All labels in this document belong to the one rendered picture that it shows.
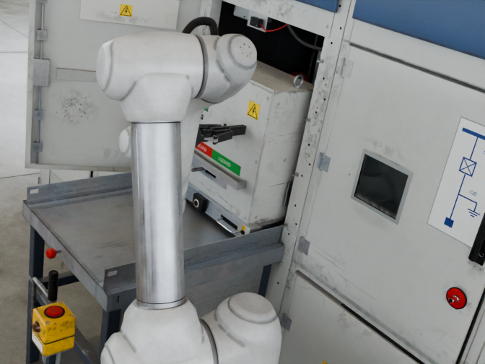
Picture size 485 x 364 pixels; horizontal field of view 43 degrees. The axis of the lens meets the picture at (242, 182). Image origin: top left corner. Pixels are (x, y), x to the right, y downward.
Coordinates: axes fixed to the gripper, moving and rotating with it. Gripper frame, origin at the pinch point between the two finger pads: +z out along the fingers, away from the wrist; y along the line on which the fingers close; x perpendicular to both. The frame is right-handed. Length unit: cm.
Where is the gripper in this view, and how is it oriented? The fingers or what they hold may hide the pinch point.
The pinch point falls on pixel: (235, 130)
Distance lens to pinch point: 202.5
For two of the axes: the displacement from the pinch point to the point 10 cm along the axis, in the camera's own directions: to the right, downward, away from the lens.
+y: 6.2, 4.0, -6.7
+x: 1.6, -9.0, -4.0
